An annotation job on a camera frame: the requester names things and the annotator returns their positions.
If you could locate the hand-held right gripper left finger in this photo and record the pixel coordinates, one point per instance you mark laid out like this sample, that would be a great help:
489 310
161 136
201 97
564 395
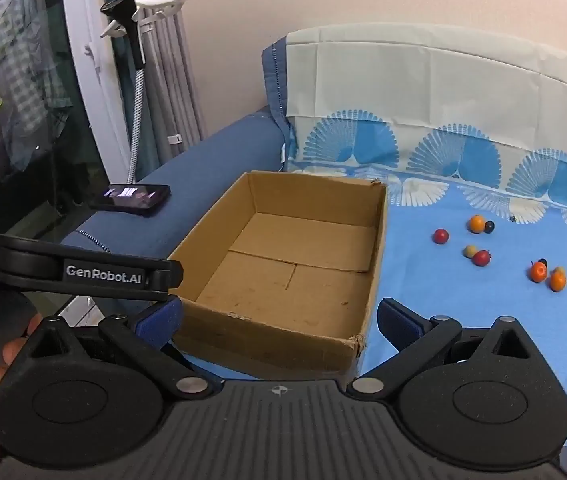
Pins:
156 321

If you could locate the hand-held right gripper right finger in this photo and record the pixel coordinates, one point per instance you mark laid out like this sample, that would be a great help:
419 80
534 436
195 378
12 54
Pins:
403 322

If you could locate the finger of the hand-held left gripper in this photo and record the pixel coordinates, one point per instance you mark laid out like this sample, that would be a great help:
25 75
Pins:
167 275

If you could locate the round red cherry tomato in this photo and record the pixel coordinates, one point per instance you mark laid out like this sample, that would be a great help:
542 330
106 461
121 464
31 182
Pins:
441 236

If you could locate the red cherry tomato with stem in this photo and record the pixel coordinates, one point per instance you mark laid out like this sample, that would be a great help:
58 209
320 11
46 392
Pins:
481 258

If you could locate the brown cardboard box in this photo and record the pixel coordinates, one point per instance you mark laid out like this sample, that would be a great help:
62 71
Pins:
273 240

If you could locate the small orange kumquat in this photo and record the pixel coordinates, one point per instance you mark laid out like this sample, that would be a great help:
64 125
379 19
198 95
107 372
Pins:
476 224
557 283

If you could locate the orange kumquat with stem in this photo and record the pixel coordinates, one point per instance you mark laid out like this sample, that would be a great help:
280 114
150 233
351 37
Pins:
537 273

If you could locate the black smartphone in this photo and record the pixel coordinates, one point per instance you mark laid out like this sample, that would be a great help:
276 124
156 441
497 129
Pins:
133 199

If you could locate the blue sofa cover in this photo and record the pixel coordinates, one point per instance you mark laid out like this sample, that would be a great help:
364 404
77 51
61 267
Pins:
198 160

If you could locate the white curtain clip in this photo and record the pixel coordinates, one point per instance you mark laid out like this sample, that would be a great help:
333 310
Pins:
174 140

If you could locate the glass door pane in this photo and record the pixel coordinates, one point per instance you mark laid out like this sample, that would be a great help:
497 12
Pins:
23 110

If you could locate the grey curtain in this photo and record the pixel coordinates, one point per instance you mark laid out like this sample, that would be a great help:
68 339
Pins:
178 60

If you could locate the fan print bed sheet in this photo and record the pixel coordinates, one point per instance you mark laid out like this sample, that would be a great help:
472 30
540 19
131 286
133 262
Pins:
463 110

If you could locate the gooseneck phone holder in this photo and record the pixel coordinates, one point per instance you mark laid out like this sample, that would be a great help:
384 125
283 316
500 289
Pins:
136 45

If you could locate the white door frame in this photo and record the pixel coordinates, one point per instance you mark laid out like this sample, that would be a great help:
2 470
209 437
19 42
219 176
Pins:
93 85

